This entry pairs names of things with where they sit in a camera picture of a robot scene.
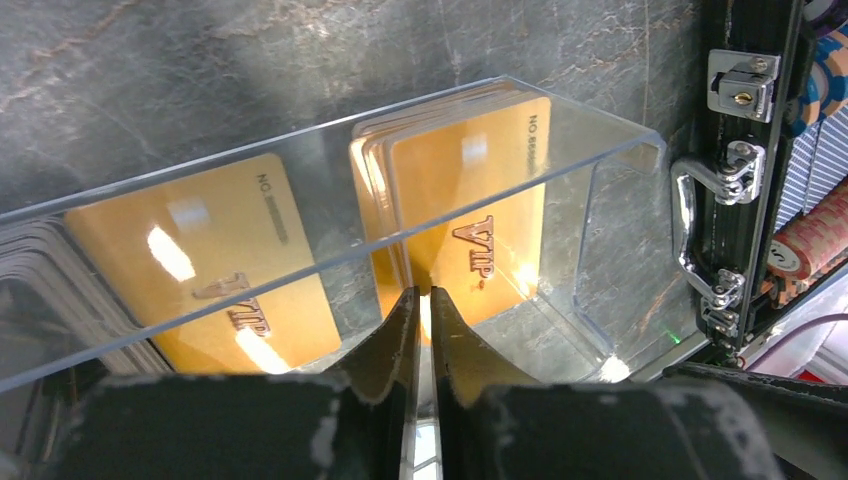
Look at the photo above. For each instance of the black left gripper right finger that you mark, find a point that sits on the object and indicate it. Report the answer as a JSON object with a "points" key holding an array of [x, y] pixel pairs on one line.
{"points": [[498, 422]]}

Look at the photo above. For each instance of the gold card stack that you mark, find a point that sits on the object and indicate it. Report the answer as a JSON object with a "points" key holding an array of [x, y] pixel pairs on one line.
{"points": [[185, 254], [456, 178]]}

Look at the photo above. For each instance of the clear acrylic card tray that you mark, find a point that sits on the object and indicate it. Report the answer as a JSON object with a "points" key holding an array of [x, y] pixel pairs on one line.
{"points": [[556, 335]]}

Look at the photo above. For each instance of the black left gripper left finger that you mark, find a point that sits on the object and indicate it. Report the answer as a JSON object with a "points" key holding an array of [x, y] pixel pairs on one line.
{"points": [[354, 420]]}

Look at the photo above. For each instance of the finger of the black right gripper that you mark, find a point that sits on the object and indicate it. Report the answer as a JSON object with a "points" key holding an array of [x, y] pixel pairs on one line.
{"points": [[805, 422]]}

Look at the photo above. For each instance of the blue playing card deck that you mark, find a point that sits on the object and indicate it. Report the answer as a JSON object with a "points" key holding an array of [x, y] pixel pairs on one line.
{"points": [[818, 163]]}

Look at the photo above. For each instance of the purple green chip stack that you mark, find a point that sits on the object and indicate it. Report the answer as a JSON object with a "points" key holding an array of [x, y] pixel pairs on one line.
{"points": [[825, 16]]}

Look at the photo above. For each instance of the black card stack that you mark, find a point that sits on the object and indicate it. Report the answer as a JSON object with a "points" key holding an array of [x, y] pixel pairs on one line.
{"points": [[54, 304]]}

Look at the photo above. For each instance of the black poker chip case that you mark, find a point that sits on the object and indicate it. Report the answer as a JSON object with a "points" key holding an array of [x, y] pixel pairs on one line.
{"points": [[758, 57]]}

